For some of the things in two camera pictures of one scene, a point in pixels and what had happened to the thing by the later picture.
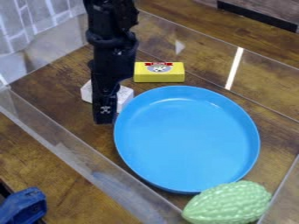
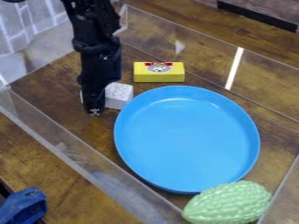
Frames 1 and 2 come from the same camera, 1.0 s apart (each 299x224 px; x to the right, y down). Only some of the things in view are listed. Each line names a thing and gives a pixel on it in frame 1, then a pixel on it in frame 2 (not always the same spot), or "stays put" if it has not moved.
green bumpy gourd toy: [233, 203] stays put
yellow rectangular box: [160, 72] stays put
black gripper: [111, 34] to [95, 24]
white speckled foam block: [126, 94] stays put
